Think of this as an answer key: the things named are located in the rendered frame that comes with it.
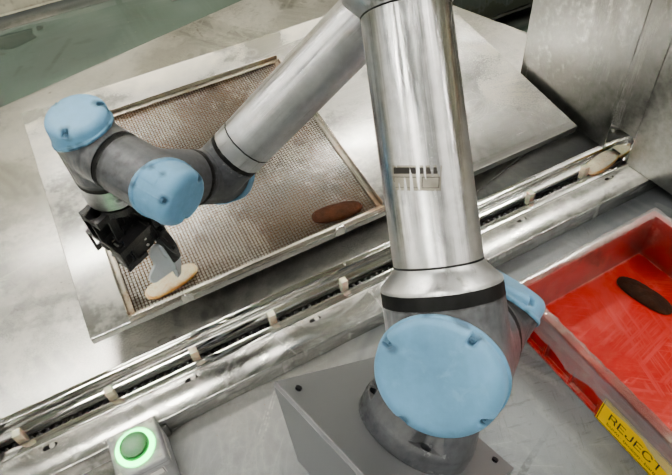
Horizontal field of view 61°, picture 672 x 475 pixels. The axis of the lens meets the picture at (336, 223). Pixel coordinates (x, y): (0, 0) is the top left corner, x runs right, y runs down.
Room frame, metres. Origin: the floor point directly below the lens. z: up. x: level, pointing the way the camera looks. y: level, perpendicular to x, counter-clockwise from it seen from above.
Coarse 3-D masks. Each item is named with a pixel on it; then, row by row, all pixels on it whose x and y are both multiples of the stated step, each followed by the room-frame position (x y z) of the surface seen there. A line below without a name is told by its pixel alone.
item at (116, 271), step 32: (256, 64) 1.21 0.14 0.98; (160, 96) 1.12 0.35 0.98; (224, 96) 1.11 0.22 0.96; (192, 128) 1.02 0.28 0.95; (320, 128) 1.00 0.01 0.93; (352, 160) 0.89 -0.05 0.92; (320, 192) 0.83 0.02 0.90; (352, 192) 0.82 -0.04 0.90; (256, 224) 0.76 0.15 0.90; (320, 224) 0.75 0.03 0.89; (352, 224) 0.75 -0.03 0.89; (224, 256) 0.70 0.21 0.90; (192, 288) 0.64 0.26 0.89
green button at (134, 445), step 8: (136, 432) 0.38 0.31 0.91; (128, 440) 0.37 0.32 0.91; (136, 440) 0.36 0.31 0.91; (144, 440) 0.36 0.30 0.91; (120, 448) 0.35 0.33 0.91; (128, 448) 0.35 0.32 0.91; (136, 448) 0.35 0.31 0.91; (144, 448) 0.35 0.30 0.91; (128, 456) 0.34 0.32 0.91; (136, 456) 0.34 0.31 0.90
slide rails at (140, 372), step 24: (576, 168) 0.87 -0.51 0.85; (552, 192) 0.81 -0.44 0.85; (480, 216) 0.77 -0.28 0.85; (504, 216) 0.76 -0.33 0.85; (360, 264) 0.68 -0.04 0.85; (384, 264) 0.68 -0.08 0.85; (312, 288) 0.64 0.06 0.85; (360, 288) 0.63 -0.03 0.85; (264, 312) 0.60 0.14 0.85; (312, 312) 0.59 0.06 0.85; (216, 336) 0.56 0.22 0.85; (168, 360) 0.52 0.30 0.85; (120, 384) 0.49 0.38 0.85; (72, 408) 0.46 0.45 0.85; (96, 408) 0.45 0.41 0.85; (0, 432) 0.43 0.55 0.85; (48, 432) 0.42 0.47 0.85; (0, 456) 0.39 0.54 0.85
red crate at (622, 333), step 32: (640, 256) 0.65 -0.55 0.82; (576, 288) 0.59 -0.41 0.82; (608, 288) 0.58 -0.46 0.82; (576, 320) 0.53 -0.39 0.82; (608, 320) 0.52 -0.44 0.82; (640, 320) 0.51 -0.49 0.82; (544, 352) 0.46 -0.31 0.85; (608, 352) 0.46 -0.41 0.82; (640, 352) 0.45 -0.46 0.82; (576, 384) 0.41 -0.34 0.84; (640, 384) 0.40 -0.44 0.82
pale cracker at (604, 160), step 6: (600, 156) 0.89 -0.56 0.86; (606, 156) 0.89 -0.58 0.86; (612, 156) 0.89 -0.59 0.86; (618, 156) 0.89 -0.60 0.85; (588, 162) 0.88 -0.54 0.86; (594, 162) 0.87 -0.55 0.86; (600, 162) 0.87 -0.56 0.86; (606, 162) 0.87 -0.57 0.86; (612, 162) 0.87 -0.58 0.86; (594, 168) 0.86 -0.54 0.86; (600, 168) 0.86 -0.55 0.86; (606, 168) 0.86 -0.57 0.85; (594, 174) 0.85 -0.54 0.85
